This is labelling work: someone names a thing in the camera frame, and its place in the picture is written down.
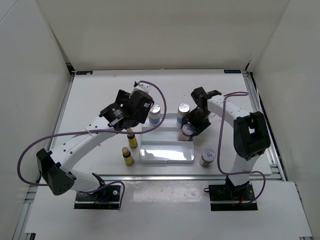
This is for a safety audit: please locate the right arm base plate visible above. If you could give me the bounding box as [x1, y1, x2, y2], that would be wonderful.
[203, 184, 258, 212]

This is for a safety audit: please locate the yellow small bottle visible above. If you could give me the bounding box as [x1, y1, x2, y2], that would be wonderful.
[121, 147, 134, 166]
[126, 128, 138, 149]

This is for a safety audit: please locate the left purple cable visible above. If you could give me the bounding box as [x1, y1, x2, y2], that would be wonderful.
[16, 79, 168, 210]

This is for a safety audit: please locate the blue-label bead jar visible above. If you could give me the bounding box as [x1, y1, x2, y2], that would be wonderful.
[148, 103, 161, 127]
[176, 102, 190, 128]

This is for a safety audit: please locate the spice jar red label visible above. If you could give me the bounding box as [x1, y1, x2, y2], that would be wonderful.
[178, 123, 196, 142]
[199, 148, 216, 168]

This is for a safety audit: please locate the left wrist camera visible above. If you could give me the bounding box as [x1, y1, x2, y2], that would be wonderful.
[131, 81, 151, 94]

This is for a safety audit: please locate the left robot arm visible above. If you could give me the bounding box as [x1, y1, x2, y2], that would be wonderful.
[36, 86, 154, 200]

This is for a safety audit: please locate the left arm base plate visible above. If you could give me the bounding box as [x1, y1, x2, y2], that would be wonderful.
[73, 181, 125, 210]

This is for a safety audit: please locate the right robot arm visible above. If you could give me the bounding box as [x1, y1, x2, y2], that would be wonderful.
[180, 87, 271, 200]

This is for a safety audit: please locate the white divided tray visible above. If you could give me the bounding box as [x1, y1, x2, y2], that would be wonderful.
[139, 113, 195, 164]

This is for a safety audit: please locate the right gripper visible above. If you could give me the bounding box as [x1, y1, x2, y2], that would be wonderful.
[181, 108, 211, 138]

